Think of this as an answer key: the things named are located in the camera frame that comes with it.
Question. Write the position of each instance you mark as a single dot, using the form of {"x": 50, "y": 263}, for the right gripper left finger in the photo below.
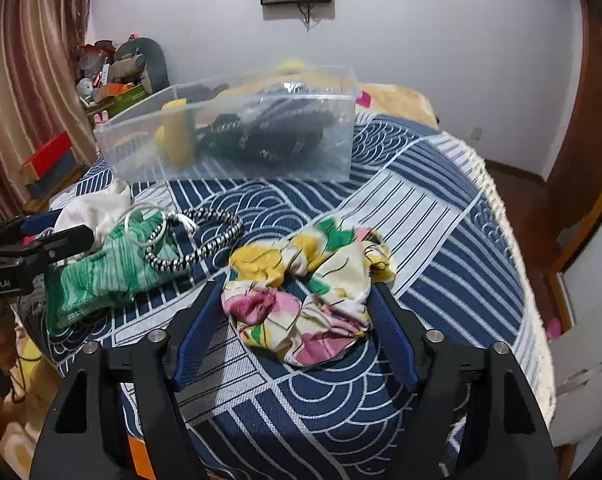
{"x": 84, "y": 435}

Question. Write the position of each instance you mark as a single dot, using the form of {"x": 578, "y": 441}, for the green cardboard box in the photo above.
{"x": 115, "y": 105}

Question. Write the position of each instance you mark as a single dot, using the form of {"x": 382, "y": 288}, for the brown wooden door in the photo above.
{"x": 574, "y": 187}

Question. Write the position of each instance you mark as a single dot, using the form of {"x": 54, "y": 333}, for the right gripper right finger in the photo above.
{"x": 505, "y": 434}

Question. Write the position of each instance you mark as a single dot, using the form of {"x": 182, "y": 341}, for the yellow green sponge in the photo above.
{"x": 175, "y": 136}

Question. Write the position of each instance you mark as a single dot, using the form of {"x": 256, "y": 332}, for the floral fabric scrunchie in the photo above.
{"x": 304, "y": 298}

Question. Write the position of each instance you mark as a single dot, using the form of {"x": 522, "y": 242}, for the black gold chain pouch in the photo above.
{"x": 228, "y": 135}

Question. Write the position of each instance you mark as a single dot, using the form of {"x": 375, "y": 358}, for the white drawstring pouch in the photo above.
{"x": 100, "y": 211}

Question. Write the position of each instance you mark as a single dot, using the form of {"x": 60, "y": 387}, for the clear plastic storage box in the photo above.
{"x": 127, "y": 141}

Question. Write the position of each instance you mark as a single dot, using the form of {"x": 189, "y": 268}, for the silver scrubbers plastic bag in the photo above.
{"x": 298, "y": 123}

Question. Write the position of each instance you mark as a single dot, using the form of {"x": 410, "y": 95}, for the beige patterned blanket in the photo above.
{"x": 388, "y": 99}

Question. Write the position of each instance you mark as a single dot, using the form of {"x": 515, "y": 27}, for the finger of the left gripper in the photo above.
{"x": 46, "y": 219}
{"x": 54, "y": 247}

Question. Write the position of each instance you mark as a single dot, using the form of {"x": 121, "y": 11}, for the green knitted glove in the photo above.
{"x": 110, "y": 278}

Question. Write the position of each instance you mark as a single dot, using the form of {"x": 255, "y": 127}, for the striped red curtain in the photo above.
{"x": 38, "y": 43}

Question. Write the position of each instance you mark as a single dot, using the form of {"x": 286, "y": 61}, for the grey green plush toy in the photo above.
{"x": 140, "y": 60}

